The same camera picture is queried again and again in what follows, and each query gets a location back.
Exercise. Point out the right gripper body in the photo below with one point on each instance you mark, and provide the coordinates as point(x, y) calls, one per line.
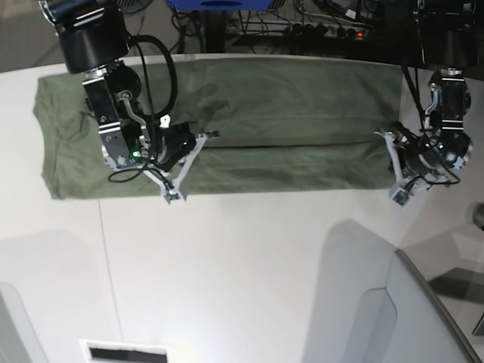
point(175, 142)

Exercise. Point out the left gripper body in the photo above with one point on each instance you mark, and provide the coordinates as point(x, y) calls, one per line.
point(437, 147)

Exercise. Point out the green t-shirt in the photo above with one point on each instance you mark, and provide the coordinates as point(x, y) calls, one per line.
point(284, 125)

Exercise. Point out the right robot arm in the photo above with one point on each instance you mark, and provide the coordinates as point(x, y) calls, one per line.
point(135, 138)

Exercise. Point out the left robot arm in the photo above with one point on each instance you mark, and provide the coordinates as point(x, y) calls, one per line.
point(447, 35)

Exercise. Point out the black power strip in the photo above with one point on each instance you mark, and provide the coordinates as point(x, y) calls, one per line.
point(325, 30)

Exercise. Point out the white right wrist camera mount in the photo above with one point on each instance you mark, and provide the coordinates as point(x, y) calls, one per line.
point(170, 176)

